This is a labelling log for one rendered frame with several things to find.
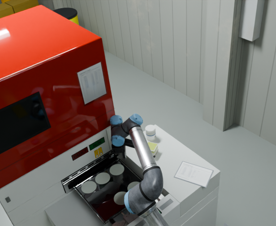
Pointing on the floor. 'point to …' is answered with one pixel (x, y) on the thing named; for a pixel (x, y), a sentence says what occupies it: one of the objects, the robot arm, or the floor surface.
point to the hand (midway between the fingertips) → (125, 158)
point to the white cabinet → (196, 212)
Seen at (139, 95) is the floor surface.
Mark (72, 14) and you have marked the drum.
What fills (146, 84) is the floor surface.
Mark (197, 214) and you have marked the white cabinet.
